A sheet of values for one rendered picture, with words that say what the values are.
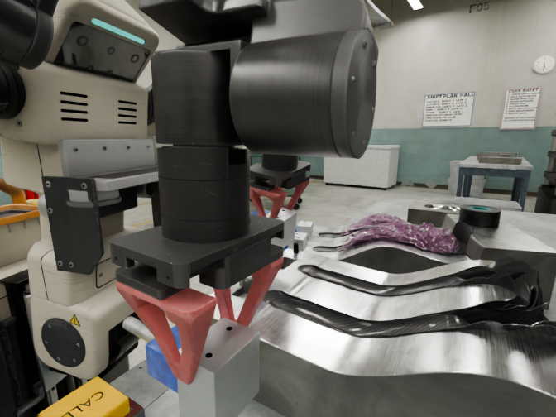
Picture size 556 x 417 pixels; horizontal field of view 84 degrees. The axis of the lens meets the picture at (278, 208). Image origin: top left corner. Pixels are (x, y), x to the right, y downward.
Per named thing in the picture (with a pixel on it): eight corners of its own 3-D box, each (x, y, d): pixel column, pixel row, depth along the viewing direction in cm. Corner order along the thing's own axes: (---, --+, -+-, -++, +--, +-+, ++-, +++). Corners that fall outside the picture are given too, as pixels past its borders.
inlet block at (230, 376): (104, 363, 27) (97, 309, 26) (153, 333, 31) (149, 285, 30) (216, 442, 21) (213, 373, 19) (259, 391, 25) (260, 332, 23)
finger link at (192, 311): (266, 357, 23) (268, 238, 21) (194, 431, 17) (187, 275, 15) (200, 327, 27) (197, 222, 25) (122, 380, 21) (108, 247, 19)
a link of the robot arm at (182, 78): (198, 58, 22) (126, 35, 17) (285, 48, 19) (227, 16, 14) (201, 157, 24) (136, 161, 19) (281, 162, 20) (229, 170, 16)
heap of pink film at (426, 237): (336, 254, 67) (337, 218, 65) (340, 230, 84) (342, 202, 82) (470, 266, 61) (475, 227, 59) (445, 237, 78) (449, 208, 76)
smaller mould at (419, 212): (405, 227, 107) (408, 208, 106) (413, 218, 120) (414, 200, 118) (474, 237, 97) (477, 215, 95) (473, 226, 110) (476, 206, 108)
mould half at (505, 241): (280, 280, 68) (280, 232, 66) (300, 242, 93) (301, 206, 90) (548, 310, 56) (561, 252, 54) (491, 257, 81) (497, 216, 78)
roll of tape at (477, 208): (496, 229, 67) (499, 213, 66) (454, 223, 72) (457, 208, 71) (500, 222, 73) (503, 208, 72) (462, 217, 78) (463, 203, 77)
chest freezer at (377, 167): (397, 186, 718) (400, 145, 697) (387, 191, 656) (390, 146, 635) (336, 181, 802) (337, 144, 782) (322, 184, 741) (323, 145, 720)
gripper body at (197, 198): (286, 243, 24) (289, 146, 22) (182, 301, 15) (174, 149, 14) (222, 229, 27) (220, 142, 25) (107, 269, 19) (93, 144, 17)
